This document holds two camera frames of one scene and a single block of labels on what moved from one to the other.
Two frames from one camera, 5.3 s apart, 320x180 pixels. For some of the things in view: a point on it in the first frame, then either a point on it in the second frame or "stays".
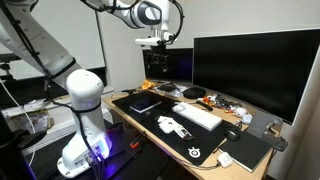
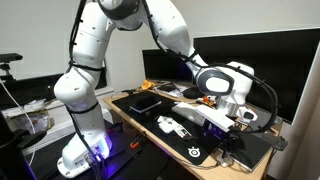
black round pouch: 194,92 stays
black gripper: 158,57 -> 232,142
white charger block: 225,159 stays
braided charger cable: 197,166 stays
